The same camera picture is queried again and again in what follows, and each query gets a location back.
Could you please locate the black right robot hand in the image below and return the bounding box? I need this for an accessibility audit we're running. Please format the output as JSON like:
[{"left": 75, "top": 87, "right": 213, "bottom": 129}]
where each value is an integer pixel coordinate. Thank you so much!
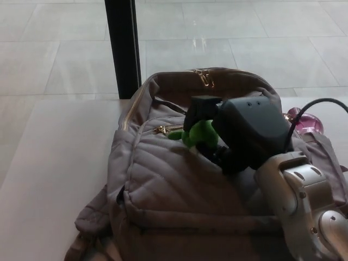
[{"left": 183, "top": 95, "right": 295, "bottom": 175}]

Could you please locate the green plush keychain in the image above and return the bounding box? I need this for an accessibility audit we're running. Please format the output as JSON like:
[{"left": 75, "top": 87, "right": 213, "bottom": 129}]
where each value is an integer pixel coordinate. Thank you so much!
[{"left": 167, "top": 120, "right": 220, "bottom": 149}]

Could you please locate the pink transparent water bottle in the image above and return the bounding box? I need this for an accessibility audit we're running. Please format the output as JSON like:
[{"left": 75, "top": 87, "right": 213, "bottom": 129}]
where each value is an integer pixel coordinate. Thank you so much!
[{"left": 284, "top": 107, "right": 324, "bottom": 135}]

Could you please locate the grey quilted backpack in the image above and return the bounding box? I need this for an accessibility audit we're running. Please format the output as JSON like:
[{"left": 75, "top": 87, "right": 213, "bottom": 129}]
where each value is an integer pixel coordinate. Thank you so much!
[{"left": 66, "top": 69, "right": 348, "bottom": 261}]

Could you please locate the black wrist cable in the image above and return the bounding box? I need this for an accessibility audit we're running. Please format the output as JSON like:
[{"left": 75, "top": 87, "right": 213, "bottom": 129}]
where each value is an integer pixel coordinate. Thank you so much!
[{"left": 283, "top": 98, "right": 348, "bottom": 151}]

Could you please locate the black vertical window frame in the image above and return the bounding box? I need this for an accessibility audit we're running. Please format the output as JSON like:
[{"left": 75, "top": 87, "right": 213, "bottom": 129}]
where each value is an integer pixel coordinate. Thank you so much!
[{"left": 105, "top": 0, "right": 142, "bottom": 100}]

